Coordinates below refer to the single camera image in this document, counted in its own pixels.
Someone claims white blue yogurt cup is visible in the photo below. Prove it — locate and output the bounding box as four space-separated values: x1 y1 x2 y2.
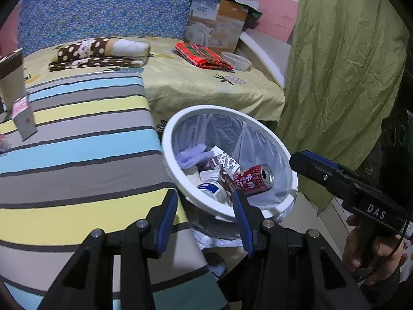
197 181 230 205

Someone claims red milk can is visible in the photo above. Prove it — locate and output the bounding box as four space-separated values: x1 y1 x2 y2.
233 164 274 196

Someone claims pink strawberry milk carton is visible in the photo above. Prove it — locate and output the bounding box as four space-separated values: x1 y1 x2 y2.
11 95 37 141

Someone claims clear plastic cup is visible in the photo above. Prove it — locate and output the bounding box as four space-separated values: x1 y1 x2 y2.
0 134 11 155

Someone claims white round trash bin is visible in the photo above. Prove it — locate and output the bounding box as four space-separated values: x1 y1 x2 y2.
162 105 298 222

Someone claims person's right hand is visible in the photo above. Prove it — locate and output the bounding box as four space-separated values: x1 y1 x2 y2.
341 214 409 286

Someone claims clear plastic bin liner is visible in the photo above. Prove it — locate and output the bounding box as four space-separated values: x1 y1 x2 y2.
162 106 298 249

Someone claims striped table cloth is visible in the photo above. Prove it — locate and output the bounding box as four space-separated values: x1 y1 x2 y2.
0 71 233 310

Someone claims green curtain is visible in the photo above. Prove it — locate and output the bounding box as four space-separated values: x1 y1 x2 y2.
274 0 411 216

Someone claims white mattress edge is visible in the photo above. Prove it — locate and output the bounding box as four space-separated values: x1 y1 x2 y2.
236 29 291 89

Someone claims white plastic bowl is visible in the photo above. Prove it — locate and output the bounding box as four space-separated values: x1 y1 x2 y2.
220 52 252 71

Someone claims red plaid folded cloth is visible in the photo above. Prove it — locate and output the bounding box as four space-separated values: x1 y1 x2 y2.
175 43 234 71

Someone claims bedding package box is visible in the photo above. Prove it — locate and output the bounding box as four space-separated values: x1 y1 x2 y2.
185 0 262 54

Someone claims brown polka dot blanket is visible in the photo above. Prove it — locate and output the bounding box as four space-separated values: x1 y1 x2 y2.
48 36 151 71

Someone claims brown beige lidded mug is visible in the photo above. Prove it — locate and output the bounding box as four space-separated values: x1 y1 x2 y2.
0 48 27 112

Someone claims blue patterned headboard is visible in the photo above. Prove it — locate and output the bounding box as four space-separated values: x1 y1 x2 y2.
18 0 190 55

